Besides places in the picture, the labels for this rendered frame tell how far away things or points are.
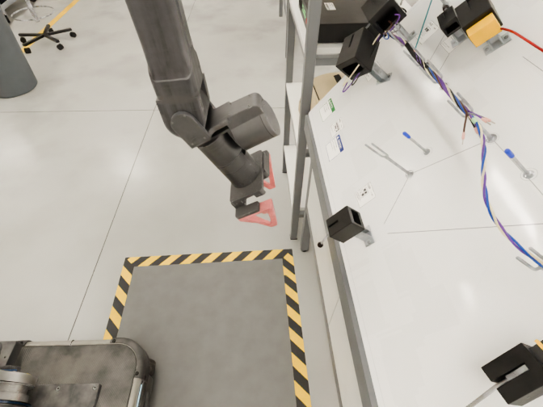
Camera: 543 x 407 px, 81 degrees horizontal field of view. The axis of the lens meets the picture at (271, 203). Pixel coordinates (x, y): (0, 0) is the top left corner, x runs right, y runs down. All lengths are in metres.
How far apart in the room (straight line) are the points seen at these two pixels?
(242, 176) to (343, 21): 0.79
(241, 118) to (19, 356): 1.36
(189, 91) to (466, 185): 0.50
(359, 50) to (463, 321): 0.62
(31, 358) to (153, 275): 0.59
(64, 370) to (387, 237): 1.24
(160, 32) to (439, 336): 0.59
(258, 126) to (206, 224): 1.50
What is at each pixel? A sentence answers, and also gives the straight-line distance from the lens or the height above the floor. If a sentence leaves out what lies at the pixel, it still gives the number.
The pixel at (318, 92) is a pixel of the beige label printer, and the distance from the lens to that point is 1.40.
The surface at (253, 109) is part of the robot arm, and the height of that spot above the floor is 1.27.
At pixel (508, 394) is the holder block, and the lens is 0.49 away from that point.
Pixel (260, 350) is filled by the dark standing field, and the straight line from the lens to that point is 1.58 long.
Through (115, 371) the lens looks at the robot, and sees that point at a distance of 1.43.
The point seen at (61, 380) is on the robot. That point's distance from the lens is 1.51.
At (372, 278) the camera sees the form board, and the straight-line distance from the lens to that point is 0.71.
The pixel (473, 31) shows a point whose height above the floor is 1.29.
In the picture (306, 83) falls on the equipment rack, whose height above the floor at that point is 0.96.
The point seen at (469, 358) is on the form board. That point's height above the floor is 1.01.
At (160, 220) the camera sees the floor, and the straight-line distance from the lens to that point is 2.03.
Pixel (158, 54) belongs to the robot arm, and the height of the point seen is 1.35.
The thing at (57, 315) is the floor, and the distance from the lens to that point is 1.93.
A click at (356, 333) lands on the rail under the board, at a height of 0.87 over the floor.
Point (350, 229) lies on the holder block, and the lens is 0.67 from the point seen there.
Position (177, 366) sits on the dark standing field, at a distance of 1.62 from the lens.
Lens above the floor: 1.52
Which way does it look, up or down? 49 degrees down
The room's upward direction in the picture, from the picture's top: straight up
